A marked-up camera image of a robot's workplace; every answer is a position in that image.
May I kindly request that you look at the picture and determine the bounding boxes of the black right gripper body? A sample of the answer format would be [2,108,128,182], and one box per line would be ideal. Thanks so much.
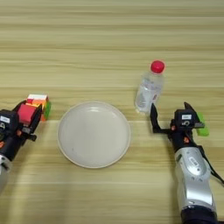
[158,120,206,153]

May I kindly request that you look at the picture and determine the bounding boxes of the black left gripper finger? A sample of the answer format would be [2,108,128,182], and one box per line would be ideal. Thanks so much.
[12,100,28,114]
[28,102,44,133]

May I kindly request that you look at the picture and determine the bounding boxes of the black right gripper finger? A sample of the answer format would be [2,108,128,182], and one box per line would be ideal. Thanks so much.
[149,102,165,135]
[183,101,203,124]

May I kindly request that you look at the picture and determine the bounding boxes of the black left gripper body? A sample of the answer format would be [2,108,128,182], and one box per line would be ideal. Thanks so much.
[0,123,38,162]

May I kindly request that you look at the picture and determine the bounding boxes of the red cube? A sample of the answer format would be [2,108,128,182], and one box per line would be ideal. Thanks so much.
[17,102,38,125]

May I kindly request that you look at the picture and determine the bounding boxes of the green rectangular block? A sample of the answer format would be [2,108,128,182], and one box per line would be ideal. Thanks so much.
[195,111,210,137]

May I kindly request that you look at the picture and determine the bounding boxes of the clear bottle with red cap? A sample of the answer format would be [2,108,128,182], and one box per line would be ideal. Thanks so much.
[134,59,166,115]

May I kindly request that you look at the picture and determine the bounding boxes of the round white plate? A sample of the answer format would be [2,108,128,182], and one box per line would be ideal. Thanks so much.
[56,101,131,170]

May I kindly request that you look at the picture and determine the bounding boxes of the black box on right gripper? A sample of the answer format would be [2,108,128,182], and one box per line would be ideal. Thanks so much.
[173,108,197,130]

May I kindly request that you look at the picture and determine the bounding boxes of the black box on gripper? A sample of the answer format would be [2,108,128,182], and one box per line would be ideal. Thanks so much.
[173,108,197,130]
[0,108,20,133]

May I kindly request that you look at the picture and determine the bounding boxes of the multicoloured puzzle cube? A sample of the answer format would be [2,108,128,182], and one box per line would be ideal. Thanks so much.
[25,93,53,122]

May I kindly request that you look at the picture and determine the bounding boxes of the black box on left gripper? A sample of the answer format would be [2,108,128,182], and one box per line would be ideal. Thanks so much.
[0,108,20,133]

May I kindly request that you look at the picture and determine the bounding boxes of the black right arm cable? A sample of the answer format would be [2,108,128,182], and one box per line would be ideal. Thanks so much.
[199,144,224,186]

